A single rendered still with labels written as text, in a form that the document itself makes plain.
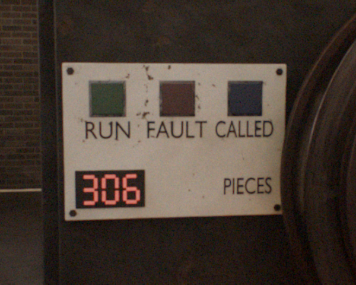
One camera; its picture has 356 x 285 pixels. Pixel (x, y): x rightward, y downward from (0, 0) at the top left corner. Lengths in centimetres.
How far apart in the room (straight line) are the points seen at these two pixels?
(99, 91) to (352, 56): 27
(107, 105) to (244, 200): 20
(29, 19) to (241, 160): 612
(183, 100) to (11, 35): 612
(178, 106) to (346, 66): 20
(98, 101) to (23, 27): 609
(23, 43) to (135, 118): 608
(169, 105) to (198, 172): 9
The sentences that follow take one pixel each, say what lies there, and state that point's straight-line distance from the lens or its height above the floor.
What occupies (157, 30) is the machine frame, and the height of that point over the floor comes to 128.
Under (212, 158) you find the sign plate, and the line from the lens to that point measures 64.
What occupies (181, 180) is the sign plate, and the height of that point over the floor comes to 110.
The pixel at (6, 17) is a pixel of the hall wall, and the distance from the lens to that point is 674.
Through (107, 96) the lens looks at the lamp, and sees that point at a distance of 62.
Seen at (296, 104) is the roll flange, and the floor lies 119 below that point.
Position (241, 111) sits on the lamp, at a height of 119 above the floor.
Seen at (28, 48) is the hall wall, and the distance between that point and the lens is 667.
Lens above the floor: 121
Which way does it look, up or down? 5 degrees down
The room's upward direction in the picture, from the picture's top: straight up
